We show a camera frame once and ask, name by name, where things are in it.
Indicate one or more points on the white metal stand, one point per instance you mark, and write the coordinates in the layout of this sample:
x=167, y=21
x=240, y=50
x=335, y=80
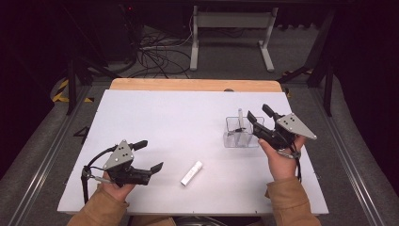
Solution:
x=232, y=20

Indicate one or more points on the wooden table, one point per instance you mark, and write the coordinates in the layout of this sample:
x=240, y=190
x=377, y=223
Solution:
x=188, y=84

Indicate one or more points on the black tripod stand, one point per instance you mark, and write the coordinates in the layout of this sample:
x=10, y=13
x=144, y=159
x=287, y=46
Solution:
x=72, y=81

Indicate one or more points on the black metal stand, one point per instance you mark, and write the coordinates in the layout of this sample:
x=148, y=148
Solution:
x=327, y=81

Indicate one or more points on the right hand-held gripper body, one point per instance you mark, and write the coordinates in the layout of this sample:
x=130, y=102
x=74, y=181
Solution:
x=295, y=125

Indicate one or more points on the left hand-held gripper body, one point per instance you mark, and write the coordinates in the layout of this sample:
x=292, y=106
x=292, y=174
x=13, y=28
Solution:
x=120, y=157

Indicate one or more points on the white pen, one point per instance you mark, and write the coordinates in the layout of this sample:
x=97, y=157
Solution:
x=241, y=117

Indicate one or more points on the white correction tape tube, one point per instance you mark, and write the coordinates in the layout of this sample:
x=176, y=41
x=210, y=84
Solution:
x=191, y=173

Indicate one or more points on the person's leg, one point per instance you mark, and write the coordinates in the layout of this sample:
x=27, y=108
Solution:
x=153, y=221

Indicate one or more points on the white board sheet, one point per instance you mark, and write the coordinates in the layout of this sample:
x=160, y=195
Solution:
x=175, y=119

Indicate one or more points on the person's left hand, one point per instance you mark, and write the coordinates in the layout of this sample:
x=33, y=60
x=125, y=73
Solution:
x=117, y=191

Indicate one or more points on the clear plastic pen organizer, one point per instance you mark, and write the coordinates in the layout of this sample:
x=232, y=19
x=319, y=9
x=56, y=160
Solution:
x=233, y=141

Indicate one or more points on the black cabinet with red light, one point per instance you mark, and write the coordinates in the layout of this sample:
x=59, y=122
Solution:
x=116, y=31

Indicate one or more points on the aluminium floor rail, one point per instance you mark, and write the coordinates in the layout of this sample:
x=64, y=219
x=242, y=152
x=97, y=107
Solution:
x=348, y=160
x=47, y=160

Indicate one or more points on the person's right hand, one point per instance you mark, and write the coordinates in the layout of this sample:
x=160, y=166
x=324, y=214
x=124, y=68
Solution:
x=280, y=164

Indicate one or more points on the yellow black floor tape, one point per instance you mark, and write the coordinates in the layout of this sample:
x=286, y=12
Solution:
x=59, y=95

